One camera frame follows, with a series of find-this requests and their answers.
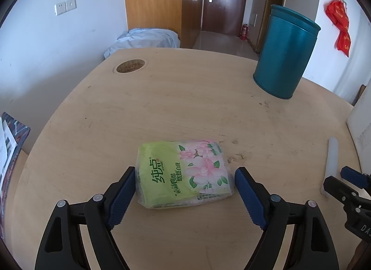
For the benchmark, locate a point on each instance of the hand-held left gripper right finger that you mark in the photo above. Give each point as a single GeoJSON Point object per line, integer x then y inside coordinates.
{"type": "Point", "coordinates": [252, 197]}

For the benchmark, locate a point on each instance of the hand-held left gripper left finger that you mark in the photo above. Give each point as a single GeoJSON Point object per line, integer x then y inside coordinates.
{"type": "Point", "coordinates": [121, 197]}

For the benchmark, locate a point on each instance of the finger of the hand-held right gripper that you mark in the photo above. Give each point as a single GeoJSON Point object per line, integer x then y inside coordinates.
{"type": "Point", "coordinates": [355, 177]}
{"type": "Point", "coordinates": [339, 188]}

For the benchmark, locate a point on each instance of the green floral tissue pack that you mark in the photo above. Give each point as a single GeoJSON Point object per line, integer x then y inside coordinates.
{"type": "Point", "coordinates": [185, 171]}

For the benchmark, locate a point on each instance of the white foam box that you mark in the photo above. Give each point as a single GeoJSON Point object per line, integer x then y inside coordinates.
{"type": "Point", "coordinates": [362, 130]}

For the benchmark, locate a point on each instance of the red fabric bag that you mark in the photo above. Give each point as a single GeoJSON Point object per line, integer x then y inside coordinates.
{"type": "Point", "coordinates": [344, 43]}
{"type": "Point", "coordinates": [337, 12]}

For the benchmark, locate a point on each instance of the teal cylindrical canister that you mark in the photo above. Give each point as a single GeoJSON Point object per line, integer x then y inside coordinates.
{"type": "Point", "coordinates": [285, 52]}

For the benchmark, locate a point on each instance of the pale blue plastic sheet bundle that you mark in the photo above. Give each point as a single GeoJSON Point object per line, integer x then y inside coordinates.
{"type": "Point", "coordinates": [145, 39]}

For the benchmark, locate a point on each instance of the red fire extinguisher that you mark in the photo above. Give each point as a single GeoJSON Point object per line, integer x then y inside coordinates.
{"type": "Point", "coordinates": [244, 32]}

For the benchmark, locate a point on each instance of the brown side door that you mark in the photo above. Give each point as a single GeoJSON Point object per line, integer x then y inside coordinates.
{"type": "Point", "coordinates": [272, 12]}

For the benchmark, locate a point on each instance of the dark brown entrance door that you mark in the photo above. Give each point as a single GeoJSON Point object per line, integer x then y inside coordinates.
{"type": "Point", "coordinates": [224, 12]}

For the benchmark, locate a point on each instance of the wooden wardrobe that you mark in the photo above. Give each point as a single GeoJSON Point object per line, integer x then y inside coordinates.
{"type": "Point", "coordinates": [153, 6]}

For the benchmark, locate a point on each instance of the white wall socket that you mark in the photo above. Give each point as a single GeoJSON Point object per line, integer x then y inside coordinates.
{"type": "Point", "coordinates": [60, 9]}

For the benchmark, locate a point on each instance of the white wall switch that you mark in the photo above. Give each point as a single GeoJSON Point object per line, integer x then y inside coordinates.
{"type": "Point", "coordinates": [71, 4]}

